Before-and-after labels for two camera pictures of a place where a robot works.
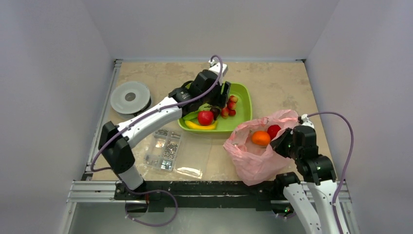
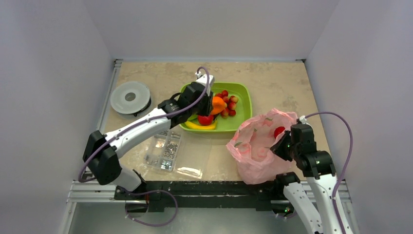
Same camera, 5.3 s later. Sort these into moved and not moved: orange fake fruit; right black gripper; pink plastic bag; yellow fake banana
Moved: orange fake fruit
Not moved: pink plastic bag; yellow fake banana; right black gripper
